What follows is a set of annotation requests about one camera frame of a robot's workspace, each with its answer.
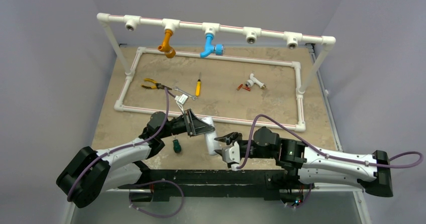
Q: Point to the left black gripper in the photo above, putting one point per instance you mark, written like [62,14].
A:
[198,127]

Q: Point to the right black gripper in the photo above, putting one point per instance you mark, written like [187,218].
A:
[236,139]

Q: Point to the white remote control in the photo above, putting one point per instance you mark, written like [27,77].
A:
[211,143]

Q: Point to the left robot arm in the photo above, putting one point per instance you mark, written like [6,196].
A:
[92,172]

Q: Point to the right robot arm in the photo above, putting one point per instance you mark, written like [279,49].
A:
[306,165]

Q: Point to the silver combination wrench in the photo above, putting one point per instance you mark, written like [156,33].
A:
[193,97]

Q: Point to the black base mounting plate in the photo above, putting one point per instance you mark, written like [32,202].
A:
[266,184]

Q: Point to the white plastic faucet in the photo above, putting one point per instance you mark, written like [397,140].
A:
[254,81]

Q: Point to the orange plastic faucet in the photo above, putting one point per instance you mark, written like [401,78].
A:
[165,47]

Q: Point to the blue plastic faucet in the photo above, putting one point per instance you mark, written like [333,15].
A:
[209,48]

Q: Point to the aluminium extrusion rail frame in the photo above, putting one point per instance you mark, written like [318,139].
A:
[266,165]

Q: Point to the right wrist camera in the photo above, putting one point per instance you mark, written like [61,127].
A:
[231,155]

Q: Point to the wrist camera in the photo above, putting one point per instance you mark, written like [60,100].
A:
[231,155]
[180,101]

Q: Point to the green handled screwdriver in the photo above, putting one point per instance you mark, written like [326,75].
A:
[176,145]

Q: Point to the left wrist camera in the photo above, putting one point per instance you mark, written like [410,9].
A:
[180,101]

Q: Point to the yellow handled screwdriver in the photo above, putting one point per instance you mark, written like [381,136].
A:
[198,86]

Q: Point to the yellow handled pliers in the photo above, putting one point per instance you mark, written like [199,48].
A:
[155,84]

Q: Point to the white PVC pipe frame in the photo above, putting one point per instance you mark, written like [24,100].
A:
[292,39]

